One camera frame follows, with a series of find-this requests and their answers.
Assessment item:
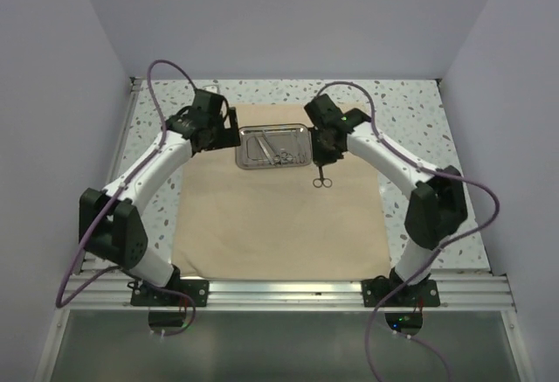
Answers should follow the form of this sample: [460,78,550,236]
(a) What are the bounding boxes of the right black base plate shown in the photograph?
[361,276,441,308]

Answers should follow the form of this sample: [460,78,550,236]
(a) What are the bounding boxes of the steel scissors in tray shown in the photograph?
[272,133,304,166]

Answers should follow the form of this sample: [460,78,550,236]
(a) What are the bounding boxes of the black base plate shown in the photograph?
[361,276,441,308]
[127,279,210,307]

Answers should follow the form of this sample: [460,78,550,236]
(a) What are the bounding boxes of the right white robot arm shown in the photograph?
[304,94,468,306]

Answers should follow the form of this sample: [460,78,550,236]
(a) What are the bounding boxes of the steel surgical scissors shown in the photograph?
[313,165,333,189]

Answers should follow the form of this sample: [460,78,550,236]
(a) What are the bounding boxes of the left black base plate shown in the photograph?
[127,279,210,307]

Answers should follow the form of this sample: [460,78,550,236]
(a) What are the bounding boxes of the steel instrument tray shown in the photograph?
[235,123,313,170]

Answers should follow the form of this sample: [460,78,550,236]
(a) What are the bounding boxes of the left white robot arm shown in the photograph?
[79,89,240,306]

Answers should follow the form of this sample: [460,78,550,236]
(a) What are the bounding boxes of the beige cloth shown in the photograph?
[172,102,392,281]

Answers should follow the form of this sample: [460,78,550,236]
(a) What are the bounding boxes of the aluminium rail frame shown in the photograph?
[34,76,523,382]

